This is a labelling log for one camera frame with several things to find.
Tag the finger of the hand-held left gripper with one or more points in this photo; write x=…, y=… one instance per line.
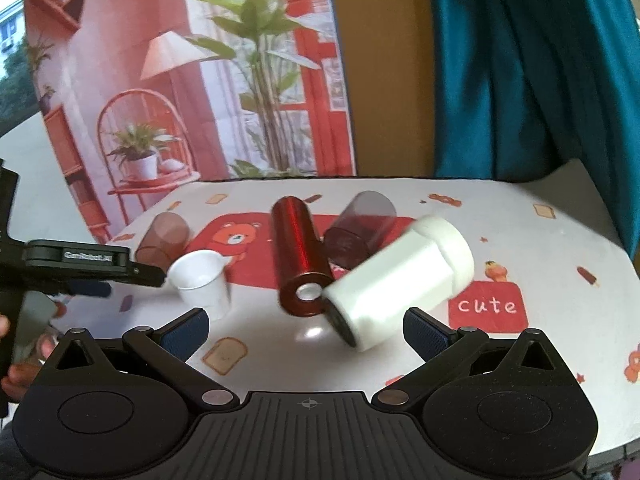
x=90, y=289
x=85, y=257

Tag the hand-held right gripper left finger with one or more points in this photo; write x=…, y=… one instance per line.
x=184, y=334

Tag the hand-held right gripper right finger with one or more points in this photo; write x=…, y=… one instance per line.
x=426, y=332

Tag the small white cup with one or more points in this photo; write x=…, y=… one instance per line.
x=202, y=282

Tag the large white cup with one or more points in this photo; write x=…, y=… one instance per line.
x=395, y=285

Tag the brown translucent cup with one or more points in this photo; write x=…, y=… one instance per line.
x=162, y=240

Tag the dark translucent cup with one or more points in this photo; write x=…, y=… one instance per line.
x=360, y=232

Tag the red metallic cup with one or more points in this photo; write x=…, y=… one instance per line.
x=299, y=250

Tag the person's left hand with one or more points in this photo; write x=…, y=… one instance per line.
x=20, y=377

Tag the printed tablecloth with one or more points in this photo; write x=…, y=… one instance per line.
x=520, y=240

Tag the window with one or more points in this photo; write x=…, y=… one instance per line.
x=15, y=60

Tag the teal curtain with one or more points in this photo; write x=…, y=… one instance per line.
x=540, y=70

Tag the wall poster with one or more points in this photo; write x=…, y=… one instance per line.
x=210, y=85

